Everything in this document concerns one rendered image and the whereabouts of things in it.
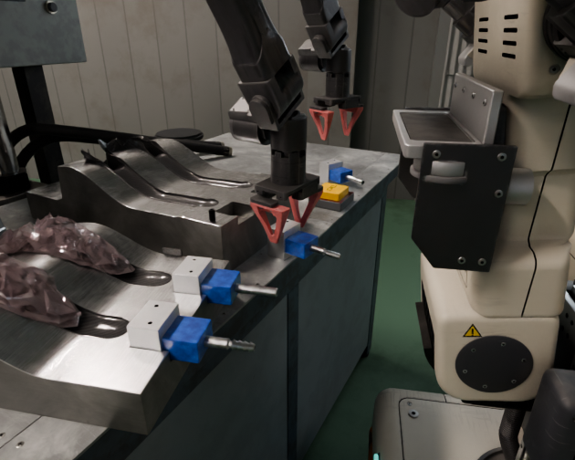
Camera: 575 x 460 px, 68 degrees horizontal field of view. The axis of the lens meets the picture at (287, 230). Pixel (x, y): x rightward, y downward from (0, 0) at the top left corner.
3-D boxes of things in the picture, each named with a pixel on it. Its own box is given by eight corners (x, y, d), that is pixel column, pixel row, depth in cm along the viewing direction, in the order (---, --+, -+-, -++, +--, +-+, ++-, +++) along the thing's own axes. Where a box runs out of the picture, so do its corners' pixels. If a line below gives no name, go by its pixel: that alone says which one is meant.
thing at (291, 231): (346, 265, 73) (348, 236, 70) (331, 277, 69) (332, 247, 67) (284, 244, 80) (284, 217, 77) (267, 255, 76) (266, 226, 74)
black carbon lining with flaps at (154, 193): (257, 193, 85) (256, 145, 81) (206, 222, 72) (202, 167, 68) (130, 168, 100) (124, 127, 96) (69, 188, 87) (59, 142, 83)
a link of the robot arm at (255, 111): (264, 101, 57) (296, 65, 61) (202, 93, 63) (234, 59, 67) (287, 166, 66) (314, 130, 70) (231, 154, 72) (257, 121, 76)
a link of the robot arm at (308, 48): (321, 37, 90) (341, 13, 93) (281, 37, 97) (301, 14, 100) (338, 84, 99) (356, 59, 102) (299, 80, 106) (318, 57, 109)
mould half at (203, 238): (298, 220, 90) (299, 157, 84) (224, 277, 69) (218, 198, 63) (127, 182, 112) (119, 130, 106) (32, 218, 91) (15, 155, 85)
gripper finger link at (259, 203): (249, 242, 72) (247, 189, 68) (275, 226, 78) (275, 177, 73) (282, 254, 69) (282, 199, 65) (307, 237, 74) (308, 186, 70)
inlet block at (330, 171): (369, 191, 106) (371, 170, 104) (354, 194, 104) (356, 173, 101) (332, 177, 116) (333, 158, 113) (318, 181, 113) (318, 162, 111)
